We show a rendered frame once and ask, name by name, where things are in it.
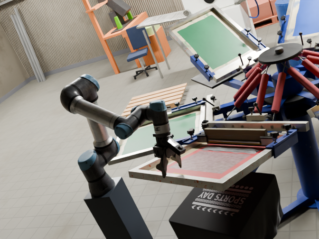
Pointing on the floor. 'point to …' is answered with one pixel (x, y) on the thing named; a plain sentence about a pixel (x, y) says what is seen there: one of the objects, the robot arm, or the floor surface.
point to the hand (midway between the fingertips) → (173, 172)
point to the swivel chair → (140, 39)
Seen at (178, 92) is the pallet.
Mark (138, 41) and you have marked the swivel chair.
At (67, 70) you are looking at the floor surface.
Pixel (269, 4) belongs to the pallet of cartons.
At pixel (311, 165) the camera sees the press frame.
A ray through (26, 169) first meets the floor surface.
